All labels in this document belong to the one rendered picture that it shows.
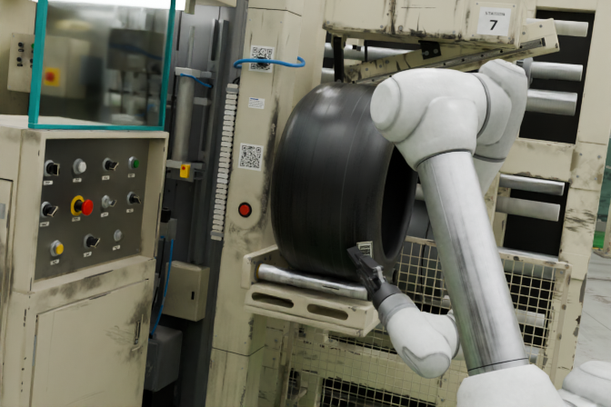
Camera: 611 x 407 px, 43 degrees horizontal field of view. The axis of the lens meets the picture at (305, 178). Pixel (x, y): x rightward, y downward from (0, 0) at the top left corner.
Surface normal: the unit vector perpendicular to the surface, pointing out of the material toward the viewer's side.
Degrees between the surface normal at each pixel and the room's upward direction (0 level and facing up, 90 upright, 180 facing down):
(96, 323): 90
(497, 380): 40
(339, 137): 62
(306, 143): 67
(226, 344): 90
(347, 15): 90
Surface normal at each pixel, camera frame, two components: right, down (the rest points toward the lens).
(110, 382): 0.93, 0.15
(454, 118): 0.40, -0.28
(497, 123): 0.55, 0.47
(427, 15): -0.35, 0.05
